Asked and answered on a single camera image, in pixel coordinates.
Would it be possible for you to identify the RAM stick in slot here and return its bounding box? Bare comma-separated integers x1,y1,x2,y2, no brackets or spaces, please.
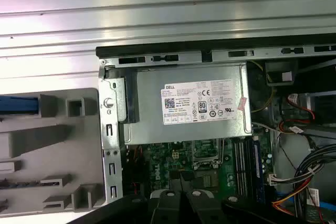
251,136,265,202

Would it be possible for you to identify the blue data wire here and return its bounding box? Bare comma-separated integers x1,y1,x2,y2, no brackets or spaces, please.
277,189,336,224

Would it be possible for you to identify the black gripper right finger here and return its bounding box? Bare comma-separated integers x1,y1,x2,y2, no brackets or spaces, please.
182,171,311,224

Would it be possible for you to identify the black PC case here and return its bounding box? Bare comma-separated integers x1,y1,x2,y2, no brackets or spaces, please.
96,33,336,224

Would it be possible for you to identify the black RAM slot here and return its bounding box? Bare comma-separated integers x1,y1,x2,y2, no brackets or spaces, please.
232,140,242,196
240,140,250,196

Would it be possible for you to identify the RAM stick on rack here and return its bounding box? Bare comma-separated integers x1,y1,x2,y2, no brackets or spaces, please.
0,178,40,188

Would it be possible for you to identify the grey drive cage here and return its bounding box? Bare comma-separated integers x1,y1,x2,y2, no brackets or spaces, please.
301,91,336,133

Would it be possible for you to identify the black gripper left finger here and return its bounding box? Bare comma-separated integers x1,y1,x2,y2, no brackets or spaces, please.
67,171,183,224

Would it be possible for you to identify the orange black power wire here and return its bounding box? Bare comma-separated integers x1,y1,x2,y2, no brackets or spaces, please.
271,182,323,224

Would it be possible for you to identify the CPU socket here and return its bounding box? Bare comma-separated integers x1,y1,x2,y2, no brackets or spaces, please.
192,137,227,170

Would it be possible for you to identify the hard disk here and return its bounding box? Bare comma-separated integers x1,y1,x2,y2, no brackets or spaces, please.
0,95,40,116

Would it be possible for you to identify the green motherboard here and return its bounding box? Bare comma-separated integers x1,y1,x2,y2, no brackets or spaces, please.
124,132,275,204

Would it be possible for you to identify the grey power supply unit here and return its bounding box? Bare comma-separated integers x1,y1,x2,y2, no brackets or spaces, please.
123,61,253,146

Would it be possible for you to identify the grey parts rack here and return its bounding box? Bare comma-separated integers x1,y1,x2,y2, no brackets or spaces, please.
0,87,106,213

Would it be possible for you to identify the black sleeved wire bundle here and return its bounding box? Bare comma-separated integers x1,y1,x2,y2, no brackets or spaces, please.
293,145,336,209

